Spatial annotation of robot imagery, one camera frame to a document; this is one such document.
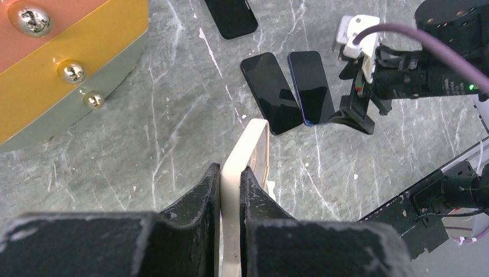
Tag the white cylindrical drawer box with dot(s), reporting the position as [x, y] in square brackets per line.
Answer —
[60, 60]

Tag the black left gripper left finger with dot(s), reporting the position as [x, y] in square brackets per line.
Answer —
[181, 240]

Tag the cream pink phone case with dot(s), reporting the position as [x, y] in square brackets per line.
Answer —
[250, 153]

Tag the black phone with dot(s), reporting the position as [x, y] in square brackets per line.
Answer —
[271, 92]

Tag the black phone case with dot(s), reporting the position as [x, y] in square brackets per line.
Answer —
[233, 18]

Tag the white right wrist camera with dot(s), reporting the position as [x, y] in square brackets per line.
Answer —
[352, 45]

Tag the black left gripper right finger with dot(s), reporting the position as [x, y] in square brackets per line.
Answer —
[277, 244]

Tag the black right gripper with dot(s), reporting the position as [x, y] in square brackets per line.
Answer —
[353, 107]

